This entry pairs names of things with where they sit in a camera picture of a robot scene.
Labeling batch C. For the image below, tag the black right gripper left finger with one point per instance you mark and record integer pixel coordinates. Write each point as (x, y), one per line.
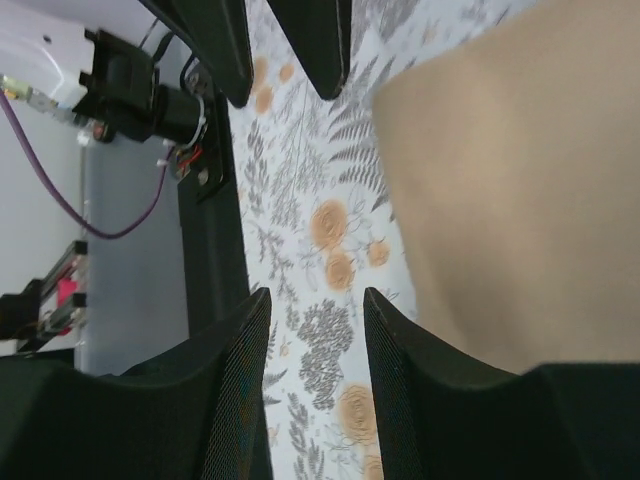
(195, 411)

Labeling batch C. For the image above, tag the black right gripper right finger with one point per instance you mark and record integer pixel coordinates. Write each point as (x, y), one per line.
(442, 414)

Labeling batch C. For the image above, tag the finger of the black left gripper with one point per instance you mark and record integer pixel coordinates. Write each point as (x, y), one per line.
(319, 32)
(216, 31)

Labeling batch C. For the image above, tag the beige t shirt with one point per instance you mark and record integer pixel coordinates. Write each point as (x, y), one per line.
(512, 163)

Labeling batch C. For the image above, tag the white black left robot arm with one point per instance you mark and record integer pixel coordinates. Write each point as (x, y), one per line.
(77, 74)

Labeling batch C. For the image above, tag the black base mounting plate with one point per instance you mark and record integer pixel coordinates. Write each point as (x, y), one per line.
(215, 268)

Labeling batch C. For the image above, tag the floral patterned table mat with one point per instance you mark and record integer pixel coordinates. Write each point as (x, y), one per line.
(319, 228)

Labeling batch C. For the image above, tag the aluminium frame rail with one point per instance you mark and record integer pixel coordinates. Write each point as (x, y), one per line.
(48, 307)

